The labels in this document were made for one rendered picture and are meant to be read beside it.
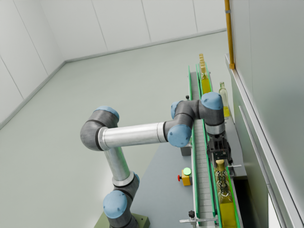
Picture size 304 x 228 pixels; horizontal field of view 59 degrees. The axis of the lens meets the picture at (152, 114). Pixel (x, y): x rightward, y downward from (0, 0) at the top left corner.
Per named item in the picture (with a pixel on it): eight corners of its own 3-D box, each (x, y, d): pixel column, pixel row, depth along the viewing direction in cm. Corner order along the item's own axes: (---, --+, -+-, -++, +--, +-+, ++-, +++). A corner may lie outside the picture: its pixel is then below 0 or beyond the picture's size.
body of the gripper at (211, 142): (211, 162, 107) (207, 139, 101) (208, 149, 115) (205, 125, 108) (230, 160, 106) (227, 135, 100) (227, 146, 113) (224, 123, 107)
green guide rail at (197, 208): (200, 224, 124) (197, 213, 120) (198, 224, 124) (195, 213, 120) (190, 72, 271) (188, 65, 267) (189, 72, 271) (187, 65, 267)
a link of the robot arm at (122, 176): (113, 205, 141) (78, 121, 112) (123, 183, 152) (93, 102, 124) (135, 207, 137) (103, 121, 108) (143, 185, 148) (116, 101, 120)
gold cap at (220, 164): (225, 171, 116) (224, 163, 114) (217, 172, 117) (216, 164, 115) (224, 165, 119) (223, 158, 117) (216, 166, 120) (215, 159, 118)
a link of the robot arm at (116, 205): (104, 225, 131) (96, 208, 124) (114, 203, 142) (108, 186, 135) (126, 229, 127) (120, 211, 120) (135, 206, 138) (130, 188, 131)
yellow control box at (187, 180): (195, 185, 162) (193, 176, 158) (182, 186, 163) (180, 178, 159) (194, 177, 167) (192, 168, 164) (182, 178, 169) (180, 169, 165)
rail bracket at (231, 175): (242, 179, 141) (241, 160, 134) (229, 180, 143) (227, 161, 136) (241, 173, 145) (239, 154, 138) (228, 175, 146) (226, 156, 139)
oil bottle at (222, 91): (229, 116, 191) (226, 83, 178) (221, 117, 193) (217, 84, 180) (229, 112, 196) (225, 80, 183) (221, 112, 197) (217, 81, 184)
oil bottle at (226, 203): (236, 230, 117) (233, 197, 107) (223, 231, 118) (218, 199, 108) (234, 220, 122) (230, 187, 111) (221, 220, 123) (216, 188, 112)
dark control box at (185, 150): (193, 155, 185) (191, 145, 180) (182, 156, 186) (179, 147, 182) (192, 147, 192) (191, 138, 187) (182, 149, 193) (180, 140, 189)
